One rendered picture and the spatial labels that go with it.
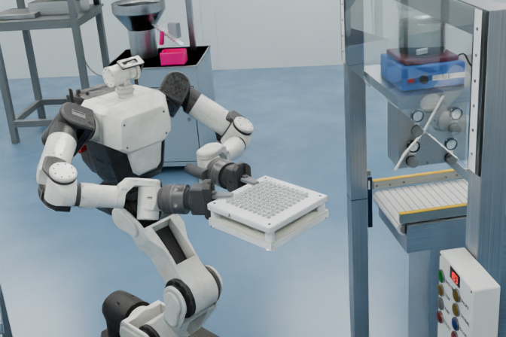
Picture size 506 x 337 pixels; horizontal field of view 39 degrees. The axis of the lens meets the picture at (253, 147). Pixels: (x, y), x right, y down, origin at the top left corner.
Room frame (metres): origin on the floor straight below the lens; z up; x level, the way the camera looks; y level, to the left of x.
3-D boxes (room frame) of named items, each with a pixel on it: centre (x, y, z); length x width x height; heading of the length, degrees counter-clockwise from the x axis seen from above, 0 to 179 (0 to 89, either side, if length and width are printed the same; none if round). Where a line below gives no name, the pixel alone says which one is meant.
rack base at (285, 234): (1.83, -0.03, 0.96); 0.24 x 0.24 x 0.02; 44
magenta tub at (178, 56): (4.53, 0.47, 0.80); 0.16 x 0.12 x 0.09; 83
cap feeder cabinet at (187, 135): (4.75, 0.59, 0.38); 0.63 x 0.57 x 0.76; 83
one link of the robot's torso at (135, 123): (2.31, 0.45, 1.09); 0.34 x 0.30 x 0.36; 135
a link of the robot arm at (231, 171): (2.03, 0.07, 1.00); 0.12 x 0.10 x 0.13; 37
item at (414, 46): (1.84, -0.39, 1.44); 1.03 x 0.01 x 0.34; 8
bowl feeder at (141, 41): (4.80, 0.63, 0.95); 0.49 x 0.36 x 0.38; 83
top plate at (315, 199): (1.83, -0.03, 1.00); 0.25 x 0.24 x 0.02; 134
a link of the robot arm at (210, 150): (2.17, 0.14, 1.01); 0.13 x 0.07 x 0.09; 153
